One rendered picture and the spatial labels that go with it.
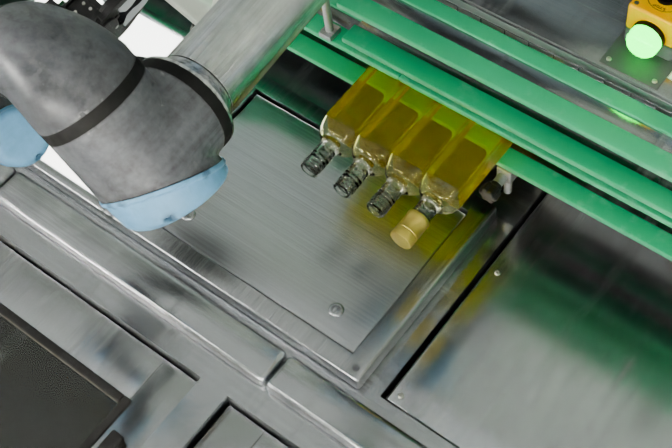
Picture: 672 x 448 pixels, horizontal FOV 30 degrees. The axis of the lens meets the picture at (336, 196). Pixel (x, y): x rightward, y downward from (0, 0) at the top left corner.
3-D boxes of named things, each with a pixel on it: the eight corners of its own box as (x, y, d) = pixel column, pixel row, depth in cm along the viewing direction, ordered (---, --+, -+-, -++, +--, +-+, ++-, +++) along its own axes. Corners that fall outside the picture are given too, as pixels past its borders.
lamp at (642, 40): (631, 38, 161) (619, 53, 159) (635, 14, 157) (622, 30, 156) (663, 53, 159) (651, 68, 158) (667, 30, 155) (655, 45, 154)
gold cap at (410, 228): (434, 229, 168) (414, 252, 167) (415, 224, 171) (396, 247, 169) (423, 211, 166) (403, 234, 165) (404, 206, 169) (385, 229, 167)
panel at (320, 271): (70, -27, 221) (-72, 101, 208) (65, -39, 219) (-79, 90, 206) (497, 217, 185) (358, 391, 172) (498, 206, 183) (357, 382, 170)
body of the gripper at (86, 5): (73, -28, 164) (9, 38, 161) (122, 12, 163) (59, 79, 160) (81, -4, 171) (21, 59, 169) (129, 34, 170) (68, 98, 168)
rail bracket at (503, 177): (526, 148, 187) (474, 211, 181) (527, 120, 181) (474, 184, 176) (549, 160, 185) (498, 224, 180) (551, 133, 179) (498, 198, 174)
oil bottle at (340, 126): (403, 52, 188) (315, 149, 180) (401, 28, 184) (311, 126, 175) (434, 68, 186) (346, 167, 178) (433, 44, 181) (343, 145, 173)
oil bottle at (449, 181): (500, 103, 181) (413, 206, 173) (501, 79, 176) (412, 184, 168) (533, 120, 179) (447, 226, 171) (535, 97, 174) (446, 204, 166)
